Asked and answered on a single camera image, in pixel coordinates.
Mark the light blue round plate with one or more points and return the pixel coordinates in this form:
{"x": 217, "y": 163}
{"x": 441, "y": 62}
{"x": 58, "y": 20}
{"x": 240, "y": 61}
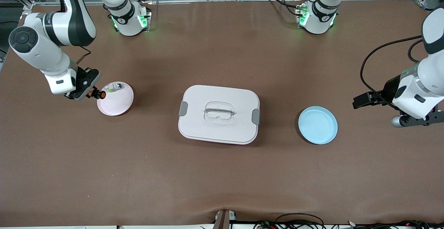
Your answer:
{"x": 317, "y": 125}

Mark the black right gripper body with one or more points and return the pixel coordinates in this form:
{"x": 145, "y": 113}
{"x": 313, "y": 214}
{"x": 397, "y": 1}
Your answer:
{"x": 82, "y": 77}

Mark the metal table clamp bracket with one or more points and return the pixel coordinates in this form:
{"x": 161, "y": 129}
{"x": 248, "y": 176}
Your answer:
{"x": 223, "y": 218}

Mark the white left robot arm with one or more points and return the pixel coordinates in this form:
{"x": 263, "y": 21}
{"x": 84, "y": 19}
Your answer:
{"x": 426, "y": 83}

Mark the white lidded lunch box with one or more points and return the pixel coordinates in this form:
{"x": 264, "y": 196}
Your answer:
{"x": 218, "y": 132}

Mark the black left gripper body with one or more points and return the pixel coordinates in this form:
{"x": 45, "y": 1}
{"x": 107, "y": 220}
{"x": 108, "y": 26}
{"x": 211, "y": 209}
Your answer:
{"x": 390, "y": 89}

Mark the green and white switch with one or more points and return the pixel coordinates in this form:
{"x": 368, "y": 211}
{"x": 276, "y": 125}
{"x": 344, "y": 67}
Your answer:
{"x": 114, "y": 87}

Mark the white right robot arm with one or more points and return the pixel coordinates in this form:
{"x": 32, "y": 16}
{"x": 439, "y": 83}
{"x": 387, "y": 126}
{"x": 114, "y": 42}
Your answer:
{"x": 52, "y": 48}

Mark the pink round plate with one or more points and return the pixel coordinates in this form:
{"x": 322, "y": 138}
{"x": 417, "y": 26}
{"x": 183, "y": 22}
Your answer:
{"x": 116, "y": 105}

